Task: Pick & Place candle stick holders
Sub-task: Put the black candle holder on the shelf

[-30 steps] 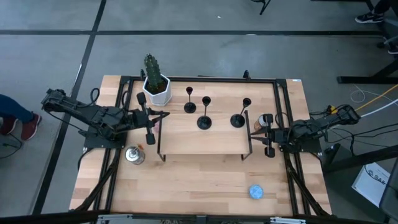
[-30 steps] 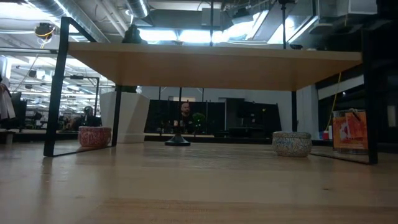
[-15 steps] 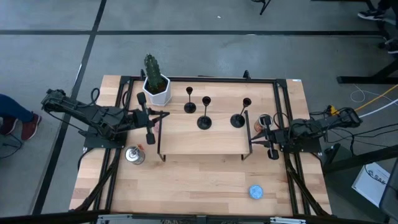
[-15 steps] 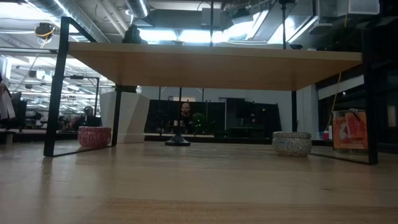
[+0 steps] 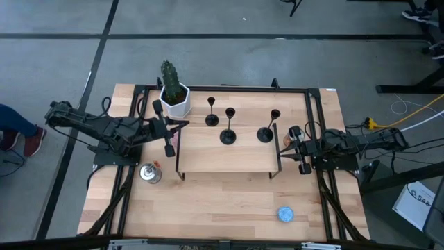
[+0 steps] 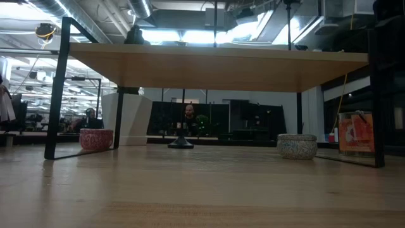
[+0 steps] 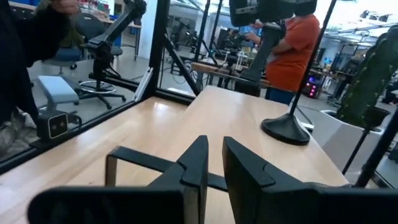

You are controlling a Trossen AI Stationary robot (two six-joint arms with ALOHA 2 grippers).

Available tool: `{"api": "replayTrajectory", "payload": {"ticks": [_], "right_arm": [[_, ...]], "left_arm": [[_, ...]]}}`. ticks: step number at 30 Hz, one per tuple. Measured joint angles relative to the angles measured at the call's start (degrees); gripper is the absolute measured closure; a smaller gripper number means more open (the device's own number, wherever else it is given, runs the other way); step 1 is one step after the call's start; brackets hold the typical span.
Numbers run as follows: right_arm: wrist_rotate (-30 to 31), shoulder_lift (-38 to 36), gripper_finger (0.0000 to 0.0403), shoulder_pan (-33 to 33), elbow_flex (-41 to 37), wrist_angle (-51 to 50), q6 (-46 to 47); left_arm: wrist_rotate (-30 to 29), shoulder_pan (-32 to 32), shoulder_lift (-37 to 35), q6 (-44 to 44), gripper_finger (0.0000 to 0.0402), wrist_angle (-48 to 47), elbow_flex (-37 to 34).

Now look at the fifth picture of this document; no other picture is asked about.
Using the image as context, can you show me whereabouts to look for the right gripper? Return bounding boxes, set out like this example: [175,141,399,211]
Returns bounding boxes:
[279,125,314,176]

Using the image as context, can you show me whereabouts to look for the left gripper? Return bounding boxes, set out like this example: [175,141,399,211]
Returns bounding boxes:
[141,99,191,158]

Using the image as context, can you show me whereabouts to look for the medium black candlestick holder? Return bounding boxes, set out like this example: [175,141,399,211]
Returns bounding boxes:
[257,108,282,144]

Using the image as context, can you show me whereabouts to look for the tall black candlestick holder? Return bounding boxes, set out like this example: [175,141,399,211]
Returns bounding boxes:
[219,107,237,146]

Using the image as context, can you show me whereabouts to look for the wooden shelf riser black legs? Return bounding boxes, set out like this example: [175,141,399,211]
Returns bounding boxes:
[175,88,282,181]

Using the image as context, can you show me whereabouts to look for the blue patterned candle tin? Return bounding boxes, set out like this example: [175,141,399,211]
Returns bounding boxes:
[277,206,295,224]

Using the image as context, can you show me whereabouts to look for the white printed cardboard box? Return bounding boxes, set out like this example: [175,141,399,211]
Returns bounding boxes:
[391,180,436,233]

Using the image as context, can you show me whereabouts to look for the person's red shoe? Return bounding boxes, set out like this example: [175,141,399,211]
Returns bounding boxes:
[23,126,48,158]
[0,130,22,152]

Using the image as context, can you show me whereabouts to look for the black chair base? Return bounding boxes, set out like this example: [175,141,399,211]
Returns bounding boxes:
[280,0,303,17]

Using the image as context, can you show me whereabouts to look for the person's black shoe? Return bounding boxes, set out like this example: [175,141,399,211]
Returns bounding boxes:
[429,40,444,60]
[401,6,434,24]

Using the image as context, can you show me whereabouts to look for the black aluminium table frame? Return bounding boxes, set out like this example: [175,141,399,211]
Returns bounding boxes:
[78,78,371,244]

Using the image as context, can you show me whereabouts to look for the yellow extension cable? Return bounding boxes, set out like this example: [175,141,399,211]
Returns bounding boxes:
[364,93,444,130]

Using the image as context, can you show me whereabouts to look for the silver camera mounting rail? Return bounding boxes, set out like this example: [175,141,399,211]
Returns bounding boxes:
[107,237,343,250]

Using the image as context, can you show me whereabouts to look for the white cable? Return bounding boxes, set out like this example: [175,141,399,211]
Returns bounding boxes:
[391,92,444,133]

